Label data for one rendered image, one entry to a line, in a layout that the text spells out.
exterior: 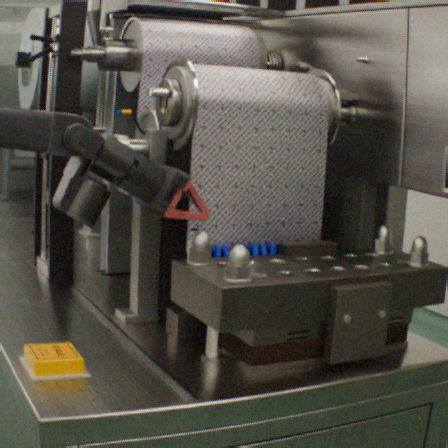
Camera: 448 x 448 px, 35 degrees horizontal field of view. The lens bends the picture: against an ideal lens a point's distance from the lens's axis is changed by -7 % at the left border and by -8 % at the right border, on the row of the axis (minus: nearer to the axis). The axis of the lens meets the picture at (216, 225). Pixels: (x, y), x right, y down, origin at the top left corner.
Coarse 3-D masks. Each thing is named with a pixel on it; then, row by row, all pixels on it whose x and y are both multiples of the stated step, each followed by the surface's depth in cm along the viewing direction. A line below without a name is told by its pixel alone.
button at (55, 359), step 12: (24, 348) 97; (36, 348) 96; (48, 348) 97; (60, 348) 97; (72, 348) 98; (36, 360) 92; (48, 360) 92; (60, 360) 93; (72, 360) 94; (36, 372) 92; (48, 372) 92; (60, 372) 93; (72, 372) 94
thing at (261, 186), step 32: (224, 128) 112; (192, 160) 111; (224, 160) 113; (256, 160) 115; (288, 160) 118; (320, 160) 120; (224, 192) 114; (256, 192) 116; (288, 192) 119; (320, 192) 121; (192, 224) 112; (224, 224) 115; (256, 224) 117; (288, 224) 120; (320, 224) 123
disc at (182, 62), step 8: (176, 64) 114; (184, 64) 111; (192, 72) 109; (192, 80) 109; (192, 88) 109; (192, 96) 109; (192, 104) 109; (192, 112) 109; (192, 120) 109; (160, 128) 120; (192, 128) 110; (184, 136) 112; (168, 144) 117; (176, 144) 114; (184, 144) 112
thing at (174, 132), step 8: (168, 72) 116; (176, 72) 113; (184, 72) 111; (184, 80) 110; (184, 88) 110; (184, 96) 110; (328, 96) 120; (184, 104) 110; (328, 104) 120; (184, 112) 110; (184, 120) 110; (328, 120) 121; (168, 128) 116; (176, 128) 113; (184, 128) 111; (328, 128) 121; (168, 136) 116; (176, 136) 113
